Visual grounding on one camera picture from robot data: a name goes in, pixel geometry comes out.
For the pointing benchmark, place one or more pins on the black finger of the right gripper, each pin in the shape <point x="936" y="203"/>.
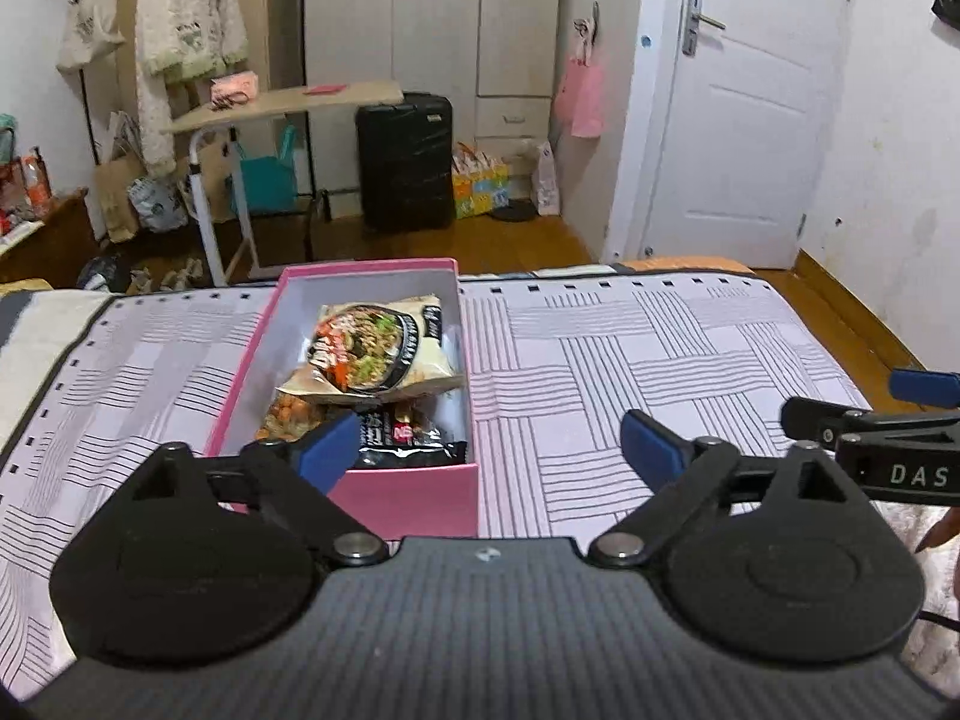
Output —
<point x="823" y="422"/>
<point x="926" y="388"/>

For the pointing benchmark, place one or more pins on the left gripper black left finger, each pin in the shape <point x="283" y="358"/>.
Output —
<point x="289" y="484"/>

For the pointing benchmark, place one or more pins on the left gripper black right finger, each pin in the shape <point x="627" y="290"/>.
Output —
<point x="692" y="482"/>

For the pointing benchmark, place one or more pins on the black soda cracker box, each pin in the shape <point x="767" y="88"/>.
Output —
<point x="406" y="435"/>

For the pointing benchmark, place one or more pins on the beige noodle snack bag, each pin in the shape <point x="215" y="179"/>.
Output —
<point x="362" y="353"/>

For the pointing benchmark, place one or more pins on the black nut snack bag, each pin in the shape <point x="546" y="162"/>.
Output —
<point x="289" y="418"/>

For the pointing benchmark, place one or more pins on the person's right hand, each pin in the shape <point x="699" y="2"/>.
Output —
<point x="942" y="532"/>

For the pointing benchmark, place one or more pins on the pink cardboard box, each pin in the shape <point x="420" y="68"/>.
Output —
<point x="393" y="503"/>

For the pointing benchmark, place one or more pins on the teal shopping bag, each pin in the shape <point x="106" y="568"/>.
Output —
<point x="270" y="184"/>

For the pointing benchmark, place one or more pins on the white door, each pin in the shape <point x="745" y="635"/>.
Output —
<point x="751" y="105"/>

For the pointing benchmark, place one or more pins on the brown wooden nightstand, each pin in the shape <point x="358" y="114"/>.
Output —
<point x="57" y="249"/>

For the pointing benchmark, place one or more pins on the black suitcase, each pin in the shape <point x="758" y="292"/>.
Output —
<point x="405" y="164"/>

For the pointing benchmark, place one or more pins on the brown paper bag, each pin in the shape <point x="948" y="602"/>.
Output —
<point x="120" y="165"/>

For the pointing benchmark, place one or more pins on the white rolling side table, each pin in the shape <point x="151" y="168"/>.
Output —
<point x="226" y="118"/>

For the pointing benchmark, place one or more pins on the pink hanging bag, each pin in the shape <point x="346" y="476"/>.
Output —
<point x="579" y="101"/>

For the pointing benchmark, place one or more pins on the white knitted cardigan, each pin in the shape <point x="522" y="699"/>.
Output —
<point x="179" y="41"/>

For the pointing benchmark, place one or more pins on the white wardrobe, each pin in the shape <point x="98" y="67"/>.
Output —
<point x="499" y="62"/>

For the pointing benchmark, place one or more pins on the canvas tote bag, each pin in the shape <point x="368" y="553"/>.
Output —
<point x="91" y="32"/>

